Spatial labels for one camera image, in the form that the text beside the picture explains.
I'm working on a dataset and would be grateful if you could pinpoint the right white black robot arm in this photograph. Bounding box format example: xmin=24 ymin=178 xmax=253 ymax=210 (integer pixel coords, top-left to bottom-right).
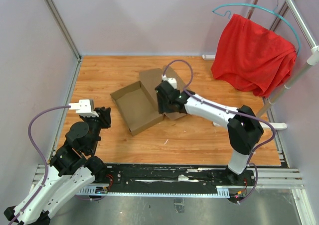
xmin=155 ymin=81 xmax=264 ymax=185

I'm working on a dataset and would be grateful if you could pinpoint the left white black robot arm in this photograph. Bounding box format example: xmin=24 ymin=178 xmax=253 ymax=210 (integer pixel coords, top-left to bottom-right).
xmin=4 ymin=107 xmax=113 ymax=225

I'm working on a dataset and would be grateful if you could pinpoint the brown cardboard box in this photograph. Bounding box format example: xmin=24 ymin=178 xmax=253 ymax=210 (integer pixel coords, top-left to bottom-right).
xmin=110 ymin=68 xmax=185 ymax=136

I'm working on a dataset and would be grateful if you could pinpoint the aluminium corner post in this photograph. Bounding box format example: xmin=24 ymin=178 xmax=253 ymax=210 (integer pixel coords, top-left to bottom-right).
xmin=37 ymin=0 xmax=83 ymax=61

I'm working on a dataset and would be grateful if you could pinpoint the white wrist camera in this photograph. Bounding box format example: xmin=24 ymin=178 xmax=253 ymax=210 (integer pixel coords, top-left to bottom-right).
xmin=161 ymin=75 xmax=177 ymax=89
xmin=68 ymin=99 xmax=99 ymax=117

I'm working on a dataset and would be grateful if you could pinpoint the teal clothes hanger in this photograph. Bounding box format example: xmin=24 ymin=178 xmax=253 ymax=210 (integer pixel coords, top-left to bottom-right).
xmin=212 ymin=0 xmax=302 ymax=55

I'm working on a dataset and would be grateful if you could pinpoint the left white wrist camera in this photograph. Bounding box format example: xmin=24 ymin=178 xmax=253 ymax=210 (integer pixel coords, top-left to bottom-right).
xmin=68 ymin=99 xmax=99 ymax=117

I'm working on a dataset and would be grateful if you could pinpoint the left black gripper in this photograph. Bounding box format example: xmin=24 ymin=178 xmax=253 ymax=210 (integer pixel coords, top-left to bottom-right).
xmin=81 ymin=106 xmax=112 ymax=153

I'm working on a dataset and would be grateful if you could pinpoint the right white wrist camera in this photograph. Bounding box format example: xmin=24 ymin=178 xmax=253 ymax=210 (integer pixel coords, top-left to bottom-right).
xmin=161 ymin=75 xmax=177 ymax=89

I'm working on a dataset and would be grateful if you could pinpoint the aluminium frame rail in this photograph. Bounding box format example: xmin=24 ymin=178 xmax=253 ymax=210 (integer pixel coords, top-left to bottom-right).
xmin=32 ymin=164 xmax=306 ymax=190

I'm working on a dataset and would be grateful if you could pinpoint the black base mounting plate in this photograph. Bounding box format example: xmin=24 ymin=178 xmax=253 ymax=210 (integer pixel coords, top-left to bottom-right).
xmin=48 ymin=157 xmax=290 ymax=193

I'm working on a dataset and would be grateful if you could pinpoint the grey slotted cable duct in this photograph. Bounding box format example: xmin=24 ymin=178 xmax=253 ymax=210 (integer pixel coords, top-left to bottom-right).
xmin=76 ymin=183 xmax=230 ymax=199

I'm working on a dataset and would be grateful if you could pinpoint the white metal clothes rack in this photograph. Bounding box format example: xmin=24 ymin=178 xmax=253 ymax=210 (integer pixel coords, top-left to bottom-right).
xmin=202 ymin=0 xmax=319 ymax=131

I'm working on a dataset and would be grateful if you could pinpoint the red cloth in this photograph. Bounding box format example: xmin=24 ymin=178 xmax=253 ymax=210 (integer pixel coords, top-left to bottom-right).
xmin=211 ymin=13 xmax=298 ymax=98

